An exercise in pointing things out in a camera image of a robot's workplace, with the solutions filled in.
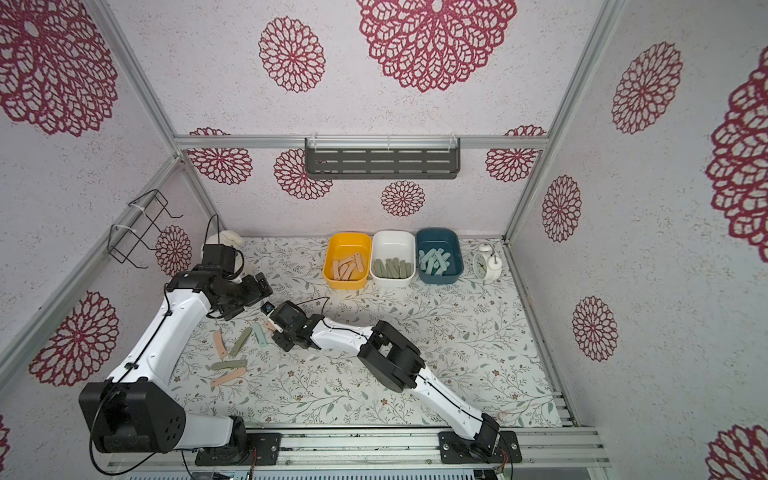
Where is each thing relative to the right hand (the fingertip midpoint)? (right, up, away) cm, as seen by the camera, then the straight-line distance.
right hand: (278, 328), depth 94 cm
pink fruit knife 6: (-17, -5, -3) cm, 18 cm away
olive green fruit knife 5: (+40, +20, +18) cm, 49 cm away
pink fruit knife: (+16, +18, +15) cm, 29 cm away
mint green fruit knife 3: (+56, +20, +17) cm, 62 cm away
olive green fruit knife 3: (+36, +19, +15) cm, 43 cm away
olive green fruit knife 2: (+35, +18, +15) cm, 42 cm away
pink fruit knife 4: (+19, +18, +15) cm, 30 cm away
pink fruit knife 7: (-11, -12, -8) cm, 19 cm away
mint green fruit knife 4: (+51, +22, +17) cm, 58 cm away
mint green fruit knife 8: (-6, -2, 0) cm, 6 cm away
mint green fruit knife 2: (+55, +25, +21) cm, 65 cm away
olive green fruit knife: (+32, +18, +15) cm, 40 cm away
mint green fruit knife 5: (+57, +23, +19) cm, 65 cm away
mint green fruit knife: (+47, +21, +15) cm, 54 cm away
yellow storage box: (+16, +28, +22) cm, 39 cm away
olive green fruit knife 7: (-12, -9, -7) cm, 17 cm away
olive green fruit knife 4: (+38, +19, +16) cm, 46 cm away
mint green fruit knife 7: (+50, +18, +15) cm, 56 cm away
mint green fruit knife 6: (+54, +18, +15) cm, 59 cm away
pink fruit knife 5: (+2, +3, -11) cm, 11 cm away
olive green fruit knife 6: (-11, -2, 0) cm, 11 cm away
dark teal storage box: (+59, +30, +21) cm, 69 cm away
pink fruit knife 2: (+19, +21, +18) cm, 34 cm away
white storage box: (+36, +28, +22) cm, 51 cm away
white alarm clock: (+68, +20, +6) cm, 71 cm away
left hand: (-1, +11, -12) cm, 16 cm away
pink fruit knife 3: (+21, +19, +15) cm, 32 cm away
